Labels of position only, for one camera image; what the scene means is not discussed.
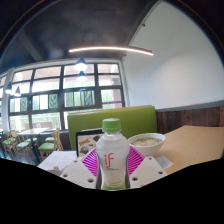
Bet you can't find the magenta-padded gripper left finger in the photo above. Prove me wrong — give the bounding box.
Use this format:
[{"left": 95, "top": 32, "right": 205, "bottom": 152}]
[{"left": 59, "top": 146, "right": 101, "bottom": 190}]

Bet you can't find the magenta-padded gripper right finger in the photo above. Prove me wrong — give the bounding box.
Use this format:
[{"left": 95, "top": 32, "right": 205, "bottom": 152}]
[{"left": 126, "top": 145, "right": 168, "bottom": 189}]

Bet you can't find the green-capped clear drink bottle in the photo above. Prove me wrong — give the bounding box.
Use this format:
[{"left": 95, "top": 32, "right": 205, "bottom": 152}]
[{"left": 95, "top": 117, "right": 131, "bottom": 191}]

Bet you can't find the small white paper slip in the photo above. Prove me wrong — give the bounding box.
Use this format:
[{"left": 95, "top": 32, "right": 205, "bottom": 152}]
[{"left": 155, "top": 155, "right": 174, "bottom": 170}]

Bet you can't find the white ceramic bowl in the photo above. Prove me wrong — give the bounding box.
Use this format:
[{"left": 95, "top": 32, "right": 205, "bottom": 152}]
[{"left": 127, "top": 132, "right": 167, "bottom": 158}]

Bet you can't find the white paper sheet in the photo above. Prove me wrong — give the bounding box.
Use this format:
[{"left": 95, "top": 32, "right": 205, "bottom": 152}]
[{"left": 37, "top": 150, "right": 78, "bottom": 172}]

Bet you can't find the black-framed picture menu stand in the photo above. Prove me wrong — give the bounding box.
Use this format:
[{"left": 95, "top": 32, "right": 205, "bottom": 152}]
[{"left": 75, "top": 128, "right": 105, "bottom": 158}]

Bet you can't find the group of green-seated wooden chairs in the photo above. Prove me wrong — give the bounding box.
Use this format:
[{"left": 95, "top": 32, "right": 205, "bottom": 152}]
[{"left": 0, "top": 128, "right": 64, "bottom": 164}]

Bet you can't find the green upholstered booth bench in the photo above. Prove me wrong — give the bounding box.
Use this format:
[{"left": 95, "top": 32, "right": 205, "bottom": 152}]
[{"left": 67, "top": 105, "right": 158, "bottom": 151}]

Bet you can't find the light wooden dining table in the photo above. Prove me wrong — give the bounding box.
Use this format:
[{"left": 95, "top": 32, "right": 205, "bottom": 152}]
[{"left": 16, "top": 127, "right": 51, "bottom": 161}]

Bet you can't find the group of pendant lamps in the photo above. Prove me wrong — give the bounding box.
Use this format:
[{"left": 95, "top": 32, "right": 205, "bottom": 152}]
[{"left": 4, "top": 57, "right": 89, "bottom": 98}]

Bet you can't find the long linear ceiling light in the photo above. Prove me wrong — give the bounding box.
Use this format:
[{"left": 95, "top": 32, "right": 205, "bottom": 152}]
[{"left": 68, "top": 45, "right": 155, "bottom": 57}]

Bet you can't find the dark-framed window wall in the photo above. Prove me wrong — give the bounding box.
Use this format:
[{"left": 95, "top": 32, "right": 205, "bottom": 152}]
[{"left": 0, "top": 62, "right": 126, "bottom": 134}]

